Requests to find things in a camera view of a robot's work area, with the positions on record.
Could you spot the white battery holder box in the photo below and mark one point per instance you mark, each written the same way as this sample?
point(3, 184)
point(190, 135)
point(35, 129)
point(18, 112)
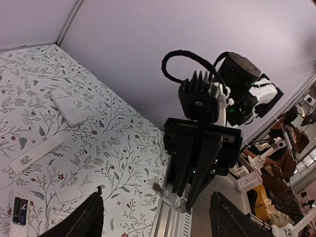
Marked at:
point(65, 105)

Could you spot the black battery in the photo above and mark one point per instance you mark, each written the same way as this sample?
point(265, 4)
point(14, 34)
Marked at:
point(16, 210)
point(23, 212)

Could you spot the small white box lid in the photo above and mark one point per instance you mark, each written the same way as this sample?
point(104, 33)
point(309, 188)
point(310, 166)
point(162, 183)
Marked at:
point(56, 217)

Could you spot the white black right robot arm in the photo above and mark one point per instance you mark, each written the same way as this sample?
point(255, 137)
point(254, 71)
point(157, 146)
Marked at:
point(234, 71)

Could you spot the background lab clutter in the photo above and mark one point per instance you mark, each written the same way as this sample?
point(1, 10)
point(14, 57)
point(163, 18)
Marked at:
point(273, 154)

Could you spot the white remote control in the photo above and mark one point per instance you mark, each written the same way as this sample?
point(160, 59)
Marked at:
point(17, 230)

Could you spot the right aluminium frame post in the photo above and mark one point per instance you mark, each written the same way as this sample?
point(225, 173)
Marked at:
point(68, 21)

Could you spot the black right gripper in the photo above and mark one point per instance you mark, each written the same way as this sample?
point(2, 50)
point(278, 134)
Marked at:
point(197, 149)

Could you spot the white battery compartment cover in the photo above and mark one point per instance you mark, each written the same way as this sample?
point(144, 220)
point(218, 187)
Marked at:
point(69, 194)

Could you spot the aluminium front rail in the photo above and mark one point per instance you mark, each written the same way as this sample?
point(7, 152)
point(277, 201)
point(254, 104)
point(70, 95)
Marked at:
point(170, 223)

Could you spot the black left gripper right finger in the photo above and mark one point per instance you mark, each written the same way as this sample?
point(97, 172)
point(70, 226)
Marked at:
point(228, 221)

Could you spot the white plastic strip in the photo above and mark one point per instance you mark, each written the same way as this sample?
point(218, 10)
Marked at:
point(33, 155)

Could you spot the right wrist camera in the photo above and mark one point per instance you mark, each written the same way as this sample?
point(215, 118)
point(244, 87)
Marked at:
point(205, 101)

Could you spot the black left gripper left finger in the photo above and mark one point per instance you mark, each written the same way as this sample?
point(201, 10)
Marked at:
point(85, 221)

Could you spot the floral patterned table mat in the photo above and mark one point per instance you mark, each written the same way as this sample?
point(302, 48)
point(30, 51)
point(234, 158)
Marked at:
point(116, 148)

